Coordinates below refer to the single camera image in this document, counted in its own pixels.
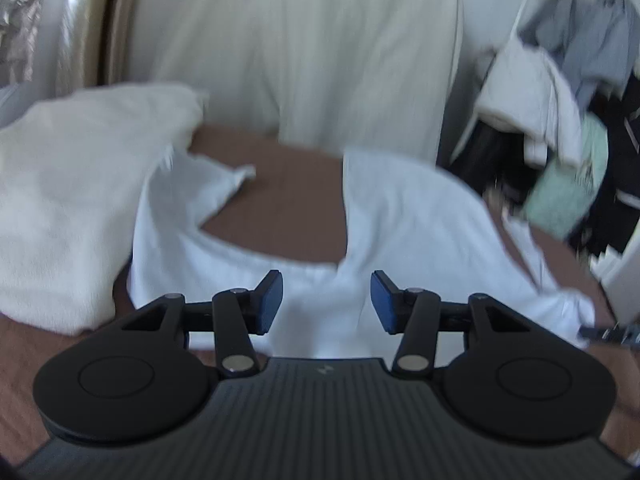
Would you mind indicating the black hanging clothes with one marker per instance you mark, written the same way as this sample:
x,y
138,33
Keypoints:
x,y
620,170

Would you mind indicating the clear plastic bag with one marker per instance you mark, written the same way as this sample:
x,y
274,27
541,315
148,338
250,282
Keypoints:
x,y
20,20

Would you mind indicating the cream folded blanket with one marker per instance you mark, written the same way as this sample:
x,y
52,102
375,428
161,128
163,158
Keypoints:
x,y
65,200

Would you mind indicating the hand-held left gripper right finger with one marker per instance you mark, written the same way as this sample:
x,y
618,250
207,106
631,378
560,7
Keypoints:
x,y
382,302

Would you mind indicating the grey hanging shirt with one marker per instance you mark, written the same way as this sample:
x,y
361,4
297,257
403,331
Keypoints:
x,y
590,35

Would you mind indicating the light green cloth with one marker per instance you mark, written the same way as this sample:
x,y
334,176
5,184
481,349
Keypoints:
x,y
565,195

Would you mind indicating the white t-shirt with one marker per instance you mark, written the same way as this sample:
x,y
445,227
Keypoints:
x,y
415,230

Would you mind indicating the beige curtain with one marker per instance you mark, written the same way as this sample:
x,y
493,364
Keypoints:
x,y
107,25

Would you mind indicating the large cream pillow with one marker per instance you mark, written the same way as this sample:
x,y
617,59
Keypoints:
x,y
320,55

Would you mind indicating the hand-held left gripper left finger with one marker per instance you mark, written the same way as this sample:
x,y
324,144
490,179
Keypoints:
x,y
268,301

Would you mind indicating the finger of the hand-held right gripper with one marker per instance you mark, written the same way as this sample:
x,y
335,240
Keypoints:
x,y
609,334

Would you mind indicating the white hanging cloth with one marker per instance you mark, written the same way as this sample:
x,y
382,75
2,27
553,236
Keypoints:
x,y
525,90

